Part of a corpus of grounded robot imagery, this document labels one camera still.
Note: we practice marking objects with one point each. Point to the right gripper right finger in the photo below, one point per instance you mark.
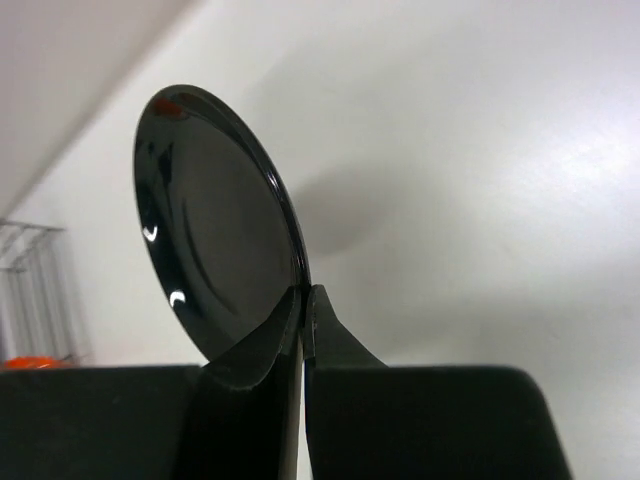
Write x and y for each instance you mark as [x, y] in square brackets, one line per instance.
[327, 344]

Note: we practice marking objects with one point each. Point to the black plate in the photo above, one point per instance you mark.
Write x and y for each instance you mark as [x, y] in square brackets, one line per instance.
[217, 220]

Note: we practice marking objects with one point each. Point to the black wire dish rack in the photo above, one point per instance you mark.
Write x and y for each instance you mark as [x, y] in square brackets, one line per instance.
[41, 314]

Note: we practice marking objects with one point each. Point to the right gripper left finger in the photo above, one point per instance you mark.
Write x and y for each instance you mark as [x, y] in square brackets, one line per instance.
[243, 422]

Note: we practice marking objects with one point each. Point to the orange plastic plate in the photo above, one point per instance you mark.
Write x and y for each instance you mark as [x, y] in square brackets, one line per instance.
[32, 363]

